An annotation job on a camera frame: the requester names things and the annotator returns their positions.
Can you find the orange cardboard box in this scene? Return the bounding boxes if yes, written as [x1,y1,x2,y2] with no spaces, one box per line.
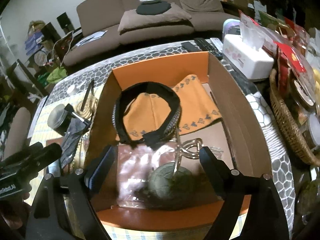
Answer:
[85,52,272,231]

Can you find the brown packet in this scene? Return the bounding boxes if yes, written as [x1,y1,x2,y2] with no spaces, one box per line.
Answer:
[117,140,220,210]

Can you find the silver metal wire ornament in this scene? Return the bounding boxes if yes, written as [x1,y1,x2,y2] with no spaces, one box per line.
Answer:
[172,127,223,176]

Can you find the black patterned headband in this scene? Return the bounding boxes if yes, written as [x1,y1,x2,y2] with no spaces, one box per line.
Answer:
[112,82,182,150]

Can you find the orange knit scarf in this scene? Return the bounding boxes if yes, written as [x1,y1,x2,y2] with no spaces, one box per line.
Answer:
[112,74,222,144]

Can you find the grey lidded jar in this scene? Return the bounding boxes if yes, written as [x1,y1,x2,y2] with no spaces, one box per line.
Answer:
[47,104,72,136]

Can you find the wicker basket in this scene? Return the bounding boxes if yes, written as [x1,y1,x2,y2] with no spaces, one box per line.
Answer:
[269,69,319,166]

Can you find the plastic lidded jar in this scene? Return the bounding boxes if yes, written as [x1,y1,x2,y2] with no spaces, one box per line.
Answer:
[308,114,320,148]

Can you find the grey stone pattern mat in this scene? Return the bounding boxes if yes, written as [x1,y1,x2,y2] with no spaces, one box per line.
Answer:
[38,42,296,232]

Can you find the green bag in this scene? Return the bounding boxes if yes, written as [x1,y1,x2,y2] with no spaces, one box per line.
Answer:
[47,67,67,84]

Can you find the bananas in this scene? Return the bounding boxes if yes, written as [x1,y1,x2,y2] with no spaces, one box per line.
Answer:
[313,68,320,99]

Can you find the white tissue box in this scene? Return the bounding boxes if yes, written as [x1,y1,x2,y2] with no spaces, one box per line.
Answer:
[222,34,274,81]

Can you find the black remote control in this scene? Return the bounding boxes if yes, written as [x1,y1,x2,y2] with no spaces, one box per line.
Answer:
[194,38,223,60]

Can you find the bag of nuts red label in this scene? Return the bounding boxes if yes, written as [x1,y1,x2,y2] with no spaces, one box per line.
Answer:
[239,11,316,101]

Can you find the dark flat remote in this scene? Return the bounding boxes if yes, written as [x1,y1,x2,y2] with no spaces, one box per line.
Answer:
[181,42,201,53]

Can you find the brown sofa cushion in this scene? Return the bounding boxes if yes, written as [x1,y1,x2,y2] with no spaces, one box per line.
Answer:
[118,3,192,34]

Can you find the brown sofa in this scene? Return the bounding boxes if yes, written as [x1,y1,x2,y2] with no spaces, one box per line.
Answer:
[63,0,236,69]

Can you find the black round pad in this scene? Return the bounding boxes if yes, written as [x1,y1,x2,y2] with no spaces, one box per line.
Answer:
[136,1,171,15]

